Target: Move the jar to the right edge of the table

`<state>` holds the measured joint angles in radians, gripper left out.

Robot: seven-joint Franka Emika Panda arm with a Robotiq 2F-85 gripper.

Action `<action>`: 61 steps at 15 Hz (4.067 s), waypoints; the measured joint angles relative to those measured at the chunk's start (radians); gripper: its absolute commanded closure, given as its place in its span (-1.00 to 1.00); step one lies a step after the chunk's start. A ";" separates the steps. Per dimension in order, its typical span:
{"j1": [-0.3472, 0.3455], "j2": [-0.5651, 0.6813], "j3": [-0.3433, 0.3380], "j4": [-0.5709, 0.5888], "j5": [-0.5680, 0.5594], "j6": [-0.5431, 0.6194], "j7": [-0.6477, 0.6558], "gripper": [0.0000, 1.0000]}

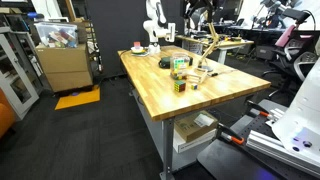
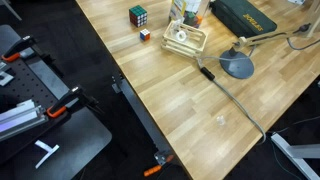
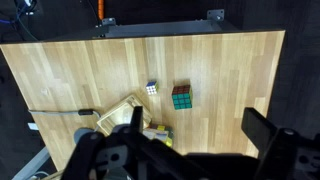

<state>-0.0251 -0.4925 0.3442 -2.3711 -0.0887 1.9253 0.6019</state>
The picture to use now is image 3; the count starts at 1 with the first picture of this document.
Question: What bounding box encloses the clear jar with puzzle cubes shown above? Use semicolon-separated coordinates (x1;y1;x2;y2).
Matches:
142;123;175;148

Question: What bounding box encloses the small white-edged rubik's cube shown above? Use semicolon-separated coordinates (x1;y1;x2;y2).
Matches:
145;80;160;96

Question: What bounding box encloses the blue cable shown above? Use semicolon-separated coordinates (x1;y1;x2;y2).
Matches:
0;0;38;42

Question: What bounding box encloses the dark-edged rubik's cube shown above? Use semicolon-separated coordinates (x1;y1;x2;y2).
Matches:
171;84;194;111

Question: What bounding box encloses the orange cable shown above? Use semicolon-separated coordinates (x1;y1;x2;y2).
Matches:
97;0;105;21

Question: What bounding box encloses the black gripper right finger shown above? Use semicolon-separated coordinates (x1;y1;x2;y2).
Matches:
240;107;278;158

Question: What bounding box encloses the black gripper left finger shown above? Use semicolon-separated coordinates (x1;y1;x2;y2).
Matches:
129;105;145;132

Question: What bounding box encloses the slatted wooden tray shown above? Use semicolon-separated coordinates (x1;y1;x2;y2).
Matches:
96;93;153;137

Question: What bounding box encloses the grey metal table frame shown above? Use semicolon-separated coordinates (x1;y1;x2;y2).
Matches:
49;9;242;42

